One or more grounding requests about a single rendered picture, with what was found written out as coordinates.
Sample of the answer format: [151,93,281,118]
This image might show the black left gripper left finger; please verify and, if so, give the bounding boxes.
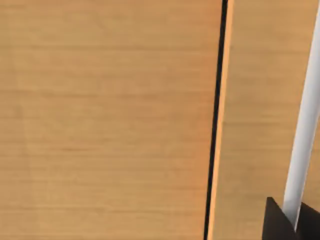
[261,196,299,240]

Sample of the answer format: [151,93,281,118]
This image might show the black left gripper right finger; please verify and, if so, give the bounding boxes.
[295,201,320,240]

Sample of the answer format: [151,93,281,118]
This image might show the wooden door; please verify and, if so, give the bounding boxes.
[0,0,224,240]
[207,0,320,240]

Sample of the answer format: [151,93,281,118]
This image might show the long metal door handle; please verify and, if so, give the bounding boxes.
[282,0,320,232]

